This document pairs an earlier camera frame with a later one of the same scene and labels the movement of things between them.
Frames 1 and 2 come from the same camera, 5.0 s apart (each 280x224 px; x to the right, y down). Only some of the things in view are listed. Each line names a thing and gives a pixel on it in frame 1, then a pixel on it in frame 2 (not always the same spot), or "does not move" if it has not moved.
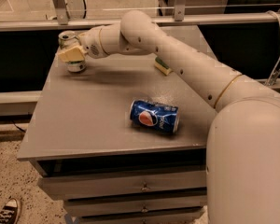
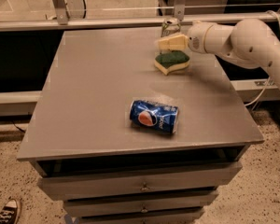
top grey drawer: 125,184 does not move
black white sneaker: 9,213 does not move
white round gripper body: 91,44 -> 196,41
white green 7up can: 67,40 -> 170,26
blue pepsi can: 165,118 does not move
